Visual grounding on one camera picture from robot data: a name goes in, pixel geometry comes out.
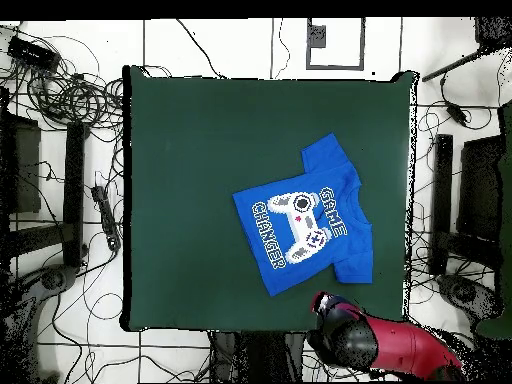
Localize blue shirt with white print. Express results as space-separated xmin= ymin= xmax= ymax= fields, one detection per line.
xmin=231 ymin=132 xmax=375 ymax=298

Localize black flat panel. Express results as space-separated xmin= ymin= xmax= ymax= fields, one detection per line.
xmin=457 ymin=135 xmax=505 ymax=241
xmin=0 ymin=113 xmax=42 ymax=215

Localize black stand base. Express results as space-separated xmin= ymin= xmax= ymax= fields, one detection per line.
xmin=436 ymin=273 xmax=501 ymax=321
xmin=0 ymin=263 xmax=79 ymax=383

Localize black stand bar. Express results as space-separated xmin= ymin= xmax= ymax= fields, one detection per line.
xmin=433 ymin=133 xmax=454 ymax=275
xmin=62 ymin=121 xmax=87 ymax=267

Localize dark green table cloth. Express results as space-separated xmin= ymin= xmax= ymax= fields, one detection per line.
xmin=121 ymin=65 xmax=419 ymax=333

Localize black power strip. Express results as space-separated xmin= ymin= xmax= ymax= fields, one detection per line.
xmin=90 ymin=184 xmax=122 ymax=252

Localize small dark grey square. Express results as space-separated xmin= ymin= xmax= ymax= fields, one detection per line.
xmin=309 ymin=24 xmax=327 ymax=49

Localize black rod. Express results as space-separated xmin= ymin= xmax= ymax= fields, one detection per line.
xmin=421 ymin=47 xmax=487 ymax=83

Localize black speckled block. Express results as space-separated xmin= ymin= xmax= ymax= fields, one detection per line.
xmin=474 ymin=16 xmax=512 ymax=51

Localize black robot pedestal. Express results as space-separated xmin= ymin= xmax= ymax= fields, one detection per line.
xmin=209 ymin=330 xmax=307 ymax=383

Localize black inline cable adapter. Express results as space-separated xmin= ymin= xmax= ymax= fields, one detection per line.
xmin=444 ymin=100 xmax=470 ymax=127

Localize thin black cable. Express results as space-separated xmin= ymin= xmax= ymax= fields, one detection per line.
xmin=271 ymin=17 xmax=292 ymax=80

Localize grey square frame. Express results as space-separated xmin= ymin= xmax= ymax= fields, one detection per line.
xmin=306 ymin=17 xmax=366 ymax=71

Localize long black cable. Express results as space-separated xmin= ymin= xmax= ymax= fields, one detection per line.
xmin=175 ymin=18 xmax=228 ymax=80

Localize coiled black cable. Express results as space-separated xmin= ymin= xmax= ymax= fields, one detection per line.
xmin=27 ymin=71 xmax=125 ymax=131

